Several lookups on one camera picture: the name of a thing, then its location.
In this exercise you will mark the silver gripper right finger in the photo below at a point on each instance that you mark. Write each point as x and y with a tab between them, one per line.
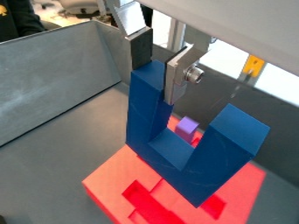
182	70

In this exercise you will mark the blue U-shaped block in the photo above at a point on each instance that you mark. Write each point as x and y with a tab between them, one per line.
196	169

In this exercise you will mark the purple small block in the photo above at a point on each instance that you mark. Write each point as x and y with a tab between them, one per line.
186	129

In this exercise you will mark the red puzzle base block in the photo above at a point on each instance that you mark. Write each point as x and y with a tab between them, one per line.
136	196

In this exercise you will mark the black-padded gripper left finger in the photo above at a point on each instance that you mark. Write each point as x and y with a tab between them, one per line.
130	20

